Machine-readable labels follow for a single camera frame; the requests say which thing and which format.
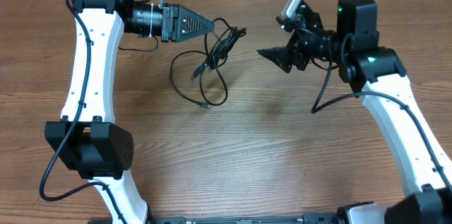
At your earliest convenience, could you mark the black USB cable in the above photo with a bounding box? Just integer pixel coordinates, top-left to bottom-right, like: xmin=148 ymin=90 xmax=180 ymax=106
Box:
xmin=169 ymin=17 xmax=248 ymax=110

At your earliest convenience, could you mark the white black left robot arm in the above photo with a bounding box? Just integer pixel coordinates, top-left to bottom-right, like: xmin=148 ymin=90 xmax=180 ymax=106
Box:
xmin=44 ymin=0 xmax=215 ymax=223

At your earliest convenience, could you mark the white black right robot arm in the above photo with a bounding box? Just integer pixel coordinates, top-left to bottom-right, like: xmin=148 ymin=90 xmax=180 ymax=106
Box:
xmin=259 ymin=0 xmax=451 ymax=223

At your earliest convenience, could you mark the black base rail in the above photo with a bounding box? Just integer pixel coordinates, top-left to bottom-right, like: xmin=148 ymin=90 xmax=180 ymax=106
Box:
xmin=88 ymin=201 xmax=403 ymax=224

